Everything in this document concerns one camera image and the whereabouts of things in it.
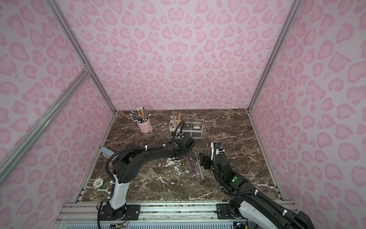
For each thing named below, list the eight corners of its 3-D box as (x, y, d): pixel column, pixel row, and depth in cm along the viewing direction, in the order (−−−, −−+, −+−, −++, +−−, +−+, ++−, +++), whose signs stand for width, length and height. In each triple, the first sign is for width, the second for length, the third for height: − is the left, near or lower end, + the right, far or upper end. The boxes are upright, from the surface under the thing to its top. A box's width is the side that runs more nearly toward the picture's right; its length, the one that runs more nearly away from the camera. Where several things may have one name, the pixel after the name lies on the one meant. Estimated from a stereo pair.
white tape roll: (94, 187, 84) (91, 186, 81) (97, 179, 86) (95, 178, 84) (101, 187, 84) (98, 186, 81) (104, 179, 86) (101, 178, 84)
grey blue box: (102, 154, 97) (98, 150, 92) (106, 150, 99) (102, 146, 95) (111, 160, 94) (107, 156, 90) (116, 155, 97) (112, 151, 92)
